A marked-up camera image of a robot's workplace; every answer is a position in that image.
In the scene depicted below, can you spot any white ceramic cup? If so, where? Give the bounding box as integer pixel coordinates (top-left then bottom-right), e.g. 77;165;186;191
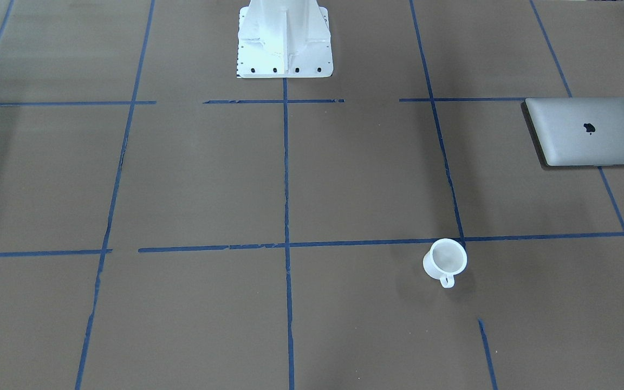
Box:
422;238;468;289

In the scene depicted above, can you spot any grey closed laptop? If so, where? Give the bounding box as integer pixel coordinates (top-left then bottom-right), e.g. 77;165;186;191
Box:
523;97;624;166

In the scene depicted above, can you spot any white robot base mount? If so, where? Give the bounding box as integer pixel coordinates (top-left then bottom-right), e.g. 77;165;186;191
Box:
236;1;334;79

